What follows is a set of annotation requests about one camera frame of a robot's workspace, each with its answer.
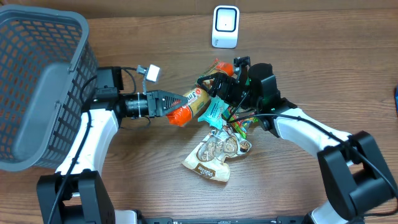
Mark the teal wipes packet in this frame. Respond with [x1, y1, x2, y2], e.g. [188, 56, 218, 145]
[198, 96, 229, 129]

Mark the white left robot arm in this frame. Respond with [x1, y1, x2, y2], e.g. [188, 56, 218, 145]
[37, 65, 188, 224]

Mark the white brown cookie bag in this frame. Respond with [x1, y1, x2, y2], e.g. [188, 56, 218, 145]
[182, 124, 252, 182]

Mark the blue packet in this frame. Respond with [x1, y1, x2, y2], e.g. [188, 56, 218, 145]
[394, 86, 398, 114]

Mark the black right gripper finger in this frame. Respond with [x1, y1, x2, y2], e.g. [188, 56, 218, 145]
[206, 85, 224, 97]
[197, 72, 223, 89]

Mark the green candy bag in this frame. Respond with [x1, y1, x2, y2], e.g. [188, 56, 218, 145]
[222, 106, 258, 139]

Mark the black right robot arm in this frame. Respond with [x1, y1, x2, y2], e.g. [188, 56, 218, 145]
[197, 59, 397, 223]

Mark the orange pasta packet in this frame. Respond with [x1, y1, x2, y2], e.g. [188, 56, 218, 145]
[167, 58, 233, 127]

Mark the grey plastic basket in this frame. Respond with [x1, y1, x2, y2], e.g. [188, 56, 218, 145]
[1, 4, 98, 172]

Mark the white barcode scanner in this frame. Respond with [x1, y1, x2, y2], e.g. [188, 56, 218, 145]
[211, 5, 240, 49]

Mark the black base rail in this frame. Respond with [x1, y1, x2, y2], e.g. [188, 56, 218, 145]
[137, 216, 304, 224]

